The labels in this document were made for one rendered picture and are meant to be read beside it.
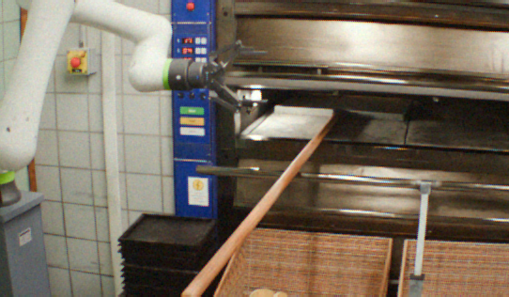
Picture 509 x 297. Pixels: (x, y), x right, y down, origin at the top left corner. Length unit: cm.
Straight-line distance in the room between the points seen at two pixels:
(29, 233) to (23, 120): 38
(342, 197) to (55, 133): 116
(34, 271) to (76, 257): 106
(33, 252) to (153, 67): 63
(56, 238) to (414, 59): 164
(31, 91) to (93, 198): 126
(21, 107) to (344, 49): 122
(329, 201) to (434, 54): 65
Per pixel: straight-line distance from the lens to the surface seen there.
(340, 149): 257
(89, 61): 274
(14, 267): 194
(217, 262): 150
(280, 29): 256
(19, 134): 173
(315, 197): 262
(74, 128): 289
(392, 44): 249
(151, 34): 209
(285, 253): 267
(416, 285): 206
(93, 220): 296
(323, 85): 238
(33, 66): 174
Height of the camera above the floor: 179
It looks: 15 degrees down
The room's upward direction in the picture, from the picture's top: straight up
